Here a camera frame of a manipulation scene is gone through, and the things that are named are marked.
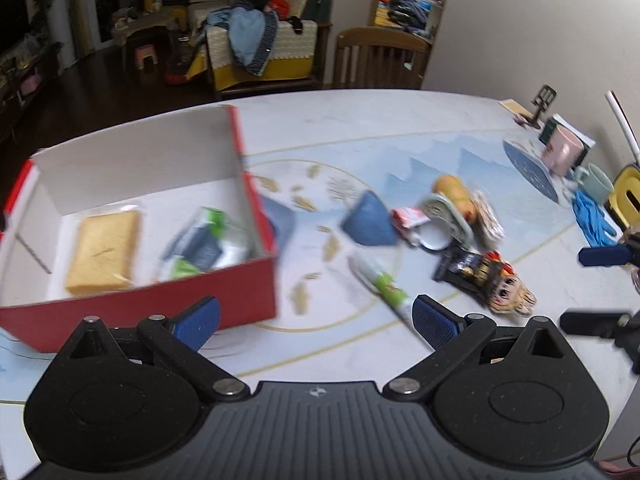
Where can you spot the yellow black container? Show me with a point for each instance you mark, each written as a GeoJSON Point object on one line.
{"type": "Point", "coordinates": [627, 185]}

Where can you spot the black snack packet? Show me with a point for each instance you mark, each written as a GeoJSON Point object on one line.
{"type": "Point", "coordinates": [462, 267]}

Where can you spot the beige card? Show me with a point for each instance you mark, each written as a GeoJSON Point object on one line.
{"type": "Point", "coordinates": [511, 107]}

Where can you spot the pink stool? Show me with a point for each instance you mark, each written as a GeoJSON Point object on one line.
{"type": "Point", "coordinates": [146, 55]}

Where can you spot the dark green box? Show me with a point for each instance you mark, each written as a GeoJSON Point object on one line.
{"type": "Point", "coordinates": [547, 131]}

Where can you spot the sofa with yellow cream cover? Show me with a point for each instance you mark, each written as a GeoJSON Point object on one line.
{"type": "Point", "coordinates": [292, 55]}

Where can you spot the black phone stand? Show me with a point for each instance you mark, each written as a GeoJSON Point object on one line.
{"type": "Point", "coordinates": [545, 97]}

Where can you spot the blue gloves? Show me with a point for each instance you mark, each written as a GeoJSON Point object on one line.
{"type": "Point", "coordinates": [592, 220]}

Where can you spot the black sock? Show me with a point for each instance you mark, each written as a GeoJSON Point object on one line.
{"type": "Point", "coordinates": [296, 24]}

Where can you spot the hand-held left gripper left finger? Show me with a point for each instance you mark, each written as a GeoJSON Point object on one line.
{"type": "Point", "coordinates": [197, 322]}

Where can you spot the orange bag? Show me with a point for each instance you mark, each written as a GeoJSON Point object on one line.
{"type": "Point", "coordinates": [280, 6]}

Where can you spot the small red white tube packet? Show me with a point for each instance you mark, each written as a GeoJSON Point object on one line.
{"type": "Point", "coordinates": [410, 217]}

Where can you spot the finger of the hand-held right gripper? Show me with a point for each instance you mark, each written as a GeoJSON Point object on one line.
{"type": "Point", "coordinates": [590, 321]}
{"type": "Point", "coordinates": [600, 256]}

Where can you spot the red floor object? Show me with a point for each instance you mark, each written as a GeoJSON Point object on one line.
{"type": "Point", "coordinates": [177, 76]}

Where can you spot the red cardboard box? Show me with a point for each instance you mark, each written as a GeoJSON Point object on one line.
{"type": "Point", "coordinates": [125, 310]}

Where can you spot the cotton swab pack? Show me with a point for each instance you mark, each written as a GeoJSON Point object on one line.
{"type": "Point", "coordinates": [490, 220]}

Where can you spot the yellow sponge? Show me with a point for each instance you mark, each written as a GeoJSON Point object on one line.
{"type": "Point", "coordinates": [102, 252]}

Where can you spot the small wooden table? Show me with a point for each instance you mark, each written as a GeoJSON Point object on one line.
{"type": "Point", "coordinates": [142, 22]}

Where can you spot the white standing air conditioner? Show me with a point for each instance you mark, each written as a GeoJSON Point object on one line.
{"type": "Point", "coordinates": [61, 15]}

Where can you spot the white stick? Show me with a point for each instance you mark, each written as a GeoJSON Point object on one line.
{"type": "Point", "coordinates": [622, 125]}

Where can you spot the pink mug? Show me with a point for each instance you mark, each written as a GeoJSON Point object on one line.
{"type": "Point", "coordinates": [562, 152]}

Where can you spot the green mug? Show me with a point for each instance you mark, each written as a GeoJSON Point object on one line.
{"type": "Point", "coordinates": [595, 185]}

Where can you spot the white green tube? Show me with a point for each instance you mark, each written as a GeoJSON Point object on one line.
{"type": "Point", "coordinates": [385, 285]}

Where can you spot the black television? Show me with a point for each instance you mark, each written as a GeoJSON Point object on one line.
{"type": "Point", "coordinates": [12, 22]}

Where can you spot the wooden chair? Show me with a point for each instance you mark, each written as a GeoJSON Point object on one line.
{"type": "Point", "coordinates": [380, 40]}

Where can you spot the pink bag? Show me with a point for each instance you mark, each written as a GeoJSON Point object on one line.
{"type": "Point", "coordinates": [31, 82]}

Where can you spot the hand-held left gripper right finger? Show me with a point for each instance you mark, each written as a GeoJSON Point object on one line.
{"type": "Point", "coordinates": [435, 325]}

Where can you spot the dark television cabinet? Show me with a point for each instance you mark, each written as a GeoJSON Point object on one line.
{"type": "Point", "coordinates": [25, 105]}

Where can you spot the dark clothes pile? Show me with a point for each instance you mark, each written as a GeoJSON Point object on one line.
{"type": "Point", "coordinates": [407, 10]}

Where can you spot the green houseplant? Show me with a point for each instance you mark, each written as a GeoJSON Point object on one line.
{"type": "Point", "coordinates": [42, 0]}

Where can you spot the grey green round case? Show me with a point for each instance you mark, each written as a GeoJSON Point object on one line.
{"type": "Point", "coordinates": [442, 220]}

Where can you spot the blue clothing pile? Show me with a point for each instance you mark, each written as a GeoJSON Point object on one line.
{"type": "Point", "coordinates": [247, 35]}

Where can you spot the green white wet wipes packet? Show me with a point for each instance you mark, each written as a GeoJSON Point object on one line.
{"type": "Point", "coordinates": [200, 250]}

